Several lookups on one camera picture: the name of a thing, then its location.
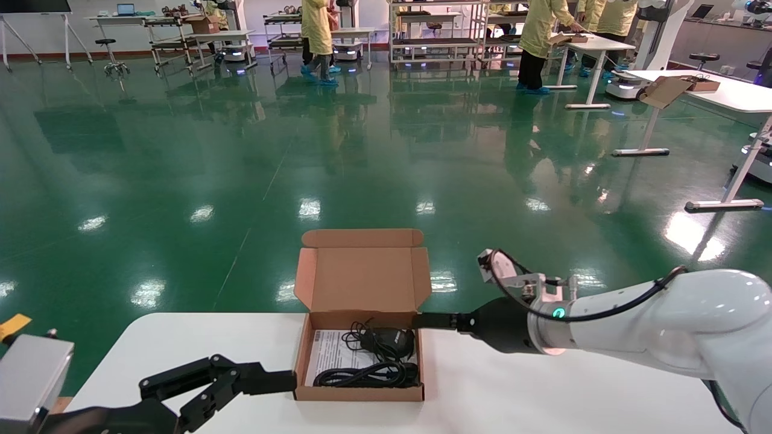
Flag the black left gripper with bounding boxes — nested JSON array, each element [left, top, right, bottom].
[[36, 354, 298, 434]]

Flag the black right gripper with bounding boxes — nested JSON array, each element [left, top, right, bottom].
[[414, 297, 539, 355]]

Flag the brown cardboard storage box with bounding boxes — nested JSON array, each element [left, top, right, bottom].
[[294, 228, 432, 403]]

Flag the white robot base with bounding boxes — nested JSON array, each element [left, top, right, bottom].
[[333, 41, 365, 62], [216, 42, 255, 77]]

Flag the large cardboard box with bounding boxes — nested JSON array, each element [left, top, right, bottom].
[[183, 14, 221, 34]]

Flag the white paper leaflet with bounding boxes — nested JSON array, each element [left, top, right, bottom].
[[305, 329, 378, 387]]

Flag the yellow tape tag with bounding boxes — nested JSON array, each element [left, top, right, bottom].
[[0, 313, 32, 344]]

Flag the metal shelf rack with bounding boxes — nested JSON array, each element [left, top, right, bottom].
[[388, 0, 488, 68], [482, 0, 546, 61]]

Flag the white height-adjustable table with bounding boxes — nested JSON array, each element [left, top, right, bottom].
[[540, 33, 636, 110], [190, 30, 259, 71], [612, 68, 772, 212], [329, 27, 378, 71]]

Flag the person yellow coat black trousers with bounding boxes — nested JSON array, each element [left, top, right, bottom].
[[517, 0, 584, 96]]

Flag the person yellow coat blue jeans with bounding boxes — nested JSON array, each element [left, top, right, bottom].
[[567, 0, 604, 78]]

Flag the seated person in yellow coat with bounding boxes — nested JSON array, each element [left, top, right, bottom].
[[202, 0, 230, 31]]

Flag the white office desk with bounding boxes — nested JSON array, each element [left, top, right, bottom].
[[89, 13, 185, 67]]

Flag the grey long counter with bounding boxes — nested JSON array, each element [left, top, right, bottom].
[[668, 17, 772, 68]]

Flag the black board on stand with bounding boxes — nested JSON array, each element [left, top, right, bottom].
[[0, 0, 94, 72]]

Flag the black power adapter with cable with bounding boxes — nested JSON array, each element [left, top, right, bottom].
[[341, 319, 418, 363]]

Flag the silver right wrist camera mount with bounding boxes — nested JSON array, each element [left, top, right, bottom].
[[478, 249, 578, 305]]

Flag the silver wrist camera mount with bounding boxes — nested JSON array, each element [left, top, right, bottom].
[[0, 335, 75, 434], [478, 249, 578, 305]]

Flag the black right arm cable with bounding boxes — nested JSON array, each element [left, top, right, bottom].
[[487, 248, 689, 323]]

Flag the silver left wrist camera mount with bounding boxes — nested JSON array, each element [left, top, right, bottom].
[[0, 335, 75, 434]]

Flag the metal frame cart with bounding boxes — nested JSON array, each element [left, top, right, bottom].
[[263, 11, 305, 66], [145, 15, 200, 74]]

